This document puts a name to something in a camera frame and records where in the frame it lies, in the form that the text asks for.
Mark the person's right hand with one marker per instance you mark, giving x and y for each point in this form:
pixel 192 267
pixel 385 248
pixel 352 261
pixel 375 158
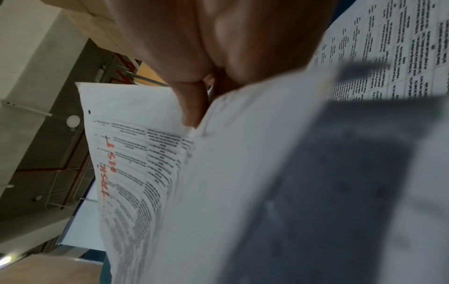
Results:
pixel 231 28

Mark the red handwriting paper sheet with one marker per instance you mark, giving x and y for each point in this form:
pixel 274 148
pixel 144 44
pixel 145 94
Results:
pixel 210 194

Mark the pile of printed papers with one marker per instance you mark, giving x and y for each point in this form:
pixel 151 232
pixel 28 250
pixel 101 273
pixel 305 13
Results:
pixel 400 44

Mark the round ceiling lamp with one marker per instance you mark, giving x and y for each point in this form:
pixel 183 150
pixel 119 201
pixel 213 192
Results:
pixel 73 121

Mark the white partition panel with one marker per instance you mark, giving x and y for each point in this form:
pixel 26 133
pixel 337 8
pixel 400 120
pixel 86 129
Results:
pixel 81 222

